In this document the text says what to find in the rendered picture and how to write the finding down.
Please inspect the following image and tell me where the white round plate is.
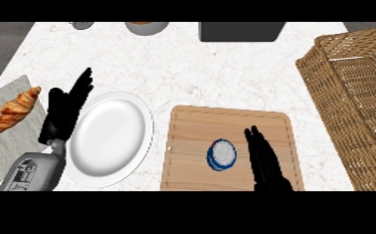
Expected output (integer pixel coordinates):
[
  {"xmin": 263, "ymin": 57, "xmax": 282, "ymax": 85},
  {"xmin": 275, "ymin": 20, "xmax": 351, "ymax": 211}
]
[{"xmin": 65, "ymin": 91, "xmax": 157, "ymax": 188}]

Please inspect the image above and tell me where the golden croissant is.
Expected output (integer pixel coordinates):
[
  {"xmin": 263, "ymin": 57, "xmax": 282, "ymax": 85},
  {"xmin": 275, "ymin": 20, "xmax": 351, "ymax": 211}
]
[{"xmin": 0, "ymin": 86, "xmax": 43, "ymax": 133}]

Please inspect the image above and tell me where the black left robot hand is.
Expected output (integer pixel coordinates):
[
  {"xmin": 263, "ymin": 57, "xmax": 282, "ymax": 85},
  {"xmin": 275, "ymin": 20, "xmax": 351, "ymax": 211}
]
[{"xmin": 37, "ymin": 67, "xmax": 96, "ymax": 146}]

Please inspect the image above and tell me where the brown wicker basket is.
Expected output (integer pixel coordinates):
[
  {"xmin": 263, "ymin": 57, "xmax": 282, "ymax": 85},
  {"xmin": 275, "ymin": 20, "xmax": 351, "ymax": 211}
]
[{"xmin": 295, "ymin": 27, "xmax": 376, "ymax": 192}]

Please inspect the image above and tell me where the wooden cutting board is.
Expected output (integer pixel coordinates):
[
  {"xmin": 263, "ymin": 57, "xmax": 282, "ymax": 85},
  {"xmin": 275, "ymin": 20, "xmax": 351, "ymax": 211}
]
[{"xmin": 160, "ymin": 105, "xmax": 305, "ymax": 192}]

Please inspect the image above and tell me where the dark grey box appliance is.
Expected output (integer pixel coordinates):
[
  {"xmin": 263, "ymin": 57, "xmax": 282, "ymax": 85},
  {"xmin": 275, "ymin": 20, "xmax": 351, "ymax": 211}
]
[{"xmin": 198, "ymin": 21, "xmax": 288, "ymax": 43}]

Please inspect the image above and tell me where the grey round bowl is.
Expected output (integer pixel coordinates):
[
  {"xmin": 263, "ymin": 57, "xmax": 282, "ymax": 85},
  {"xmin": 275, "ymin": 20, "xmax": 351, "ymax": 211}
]
[{"xmin": 124, "ymin": 21, "xmax": 171, "ymax": 37}]

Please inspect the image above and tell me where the small grey round object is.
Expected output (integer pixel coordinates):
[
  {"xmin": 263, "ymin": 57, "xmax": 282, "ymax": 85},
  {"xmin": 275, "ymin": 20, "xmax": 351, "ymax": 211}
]
[{"xmin": 70, "ymin": 21, "xmax": 96, "ymax": 31}]

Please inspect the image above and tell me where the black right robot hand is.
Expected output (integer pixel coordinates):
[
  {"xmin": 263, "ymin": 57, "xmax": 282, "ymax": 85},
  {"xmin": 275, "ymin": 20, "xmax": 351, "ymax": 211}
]
[{"xmin": 242, "ymin": 124, "xmax": 295, "ymax": 192}]

